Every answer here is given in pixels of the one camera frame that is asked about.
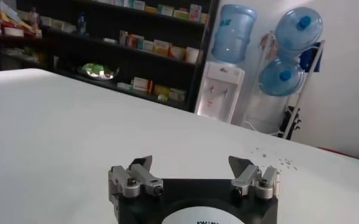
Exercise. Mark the beige hanging rag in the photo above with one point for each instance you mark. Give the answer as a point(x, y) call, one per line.
point(267, 45)

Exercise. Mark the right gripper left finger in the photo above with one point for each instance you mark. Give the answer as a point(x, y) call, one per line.
point(136, 179)

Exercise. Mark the white paper cup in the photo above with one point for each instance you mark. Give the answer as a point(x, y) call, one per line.
point(193, 54)

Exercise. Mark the white water dispenser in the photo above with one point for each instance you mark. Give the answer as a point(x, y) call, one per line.
point(220, 91)

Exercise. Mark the pink white tall box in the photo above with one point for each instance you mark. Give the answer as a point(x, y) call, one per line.
point(195, 12)

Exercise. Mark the white metal jug rack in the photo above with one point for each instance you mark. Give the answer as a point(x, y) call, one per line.
point(307, 79)

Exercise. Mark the green white bowl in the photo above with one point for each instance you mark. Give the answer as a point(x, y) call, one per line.
point(98, 71)

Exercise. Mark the upright blue water jug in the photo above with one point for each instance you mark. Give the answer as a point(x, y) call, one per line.
point(234, 33)

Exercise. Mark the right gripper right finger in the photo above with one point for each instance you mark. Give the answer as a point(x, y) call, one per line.
point(252, 179)

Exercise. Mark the dark blue hanging cloth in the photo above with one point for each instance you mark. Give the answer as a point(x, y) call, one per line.
point(308, 58)

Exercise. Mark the black shelf unit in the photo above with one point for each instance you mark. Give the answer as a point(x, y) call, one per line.
point(121, 67)

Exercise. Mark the white red medicine box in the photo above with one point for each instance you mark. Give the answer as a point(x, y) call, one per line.
point(141, 84)

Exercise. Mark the black folded stand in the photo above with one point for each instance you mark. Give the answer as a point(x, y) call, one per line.
point(290, 121)

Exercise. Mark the large white table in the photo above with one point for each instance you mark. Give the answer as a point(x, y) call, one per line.
point(75, 128)

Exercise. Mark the dark blue bottle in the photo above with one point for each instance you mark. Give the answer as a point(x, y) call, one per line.
point(81, 24)

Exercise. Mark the scattered brown crumbs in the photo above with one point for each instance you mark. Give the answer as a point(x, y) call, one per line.
point(264, 156)

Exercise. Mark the orange white medicine box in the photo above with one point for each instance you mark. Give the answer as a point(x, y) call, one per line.
point(161, 48)

